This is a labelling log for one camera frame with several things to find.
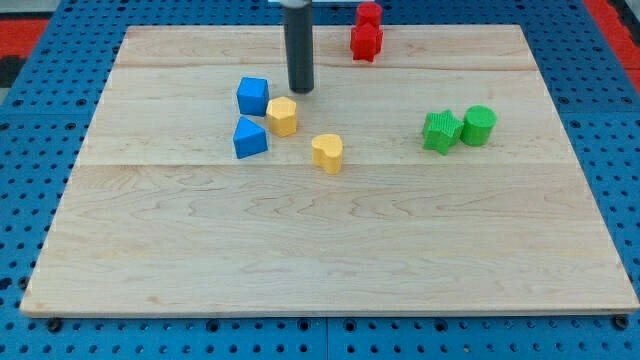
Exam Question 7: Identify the green star block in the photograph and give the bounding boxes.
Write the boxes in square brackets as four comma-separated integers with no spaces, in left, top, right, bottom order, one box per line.
[422,109,464,155]

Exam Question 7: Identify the red star block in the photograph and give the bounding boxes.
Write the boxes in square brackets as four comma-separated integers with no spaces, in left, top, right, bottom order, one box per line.
[350,23,383,62]

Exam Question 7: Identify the yellow heart block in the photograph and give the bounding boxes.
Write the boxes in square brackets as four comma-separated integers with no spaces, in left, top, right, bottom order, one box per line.
[311,134,343,175]

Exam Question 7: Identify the yellow hexagon block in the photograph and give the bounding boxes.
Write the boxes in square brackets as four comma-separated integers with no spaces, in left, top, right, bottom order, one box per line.
[266,97,297,137]

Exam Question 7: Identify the blue triangular prism block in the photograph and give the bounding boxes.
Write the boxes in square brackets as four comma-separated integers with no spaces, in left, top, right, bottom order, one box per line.
[233,116,268,159]

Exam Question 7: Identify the blue cube block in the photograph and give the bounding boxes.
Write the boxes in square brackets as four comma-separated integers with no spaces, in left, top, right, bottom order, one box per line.
[236,77,270,117]

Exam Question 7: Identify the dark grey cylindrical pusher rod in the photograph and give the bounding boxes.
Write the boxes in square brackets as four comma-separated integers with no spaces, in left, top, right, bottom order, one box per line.
[280,0,314,94]

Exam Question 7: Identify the green cylinder block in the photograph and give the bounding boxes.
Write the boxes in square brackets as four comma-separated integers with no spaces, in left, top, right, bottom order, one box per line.
[460,105,497,147]

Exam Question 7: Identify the red cylinder block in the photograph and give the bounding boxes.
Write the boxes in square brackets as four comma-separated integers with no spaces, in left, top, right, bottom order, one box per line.
[355,2,383,28]

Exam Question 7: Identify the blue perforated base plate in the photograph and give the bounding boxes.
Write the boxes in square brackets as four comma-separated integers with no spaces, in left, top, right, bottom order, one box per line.
[1,0,639,359]

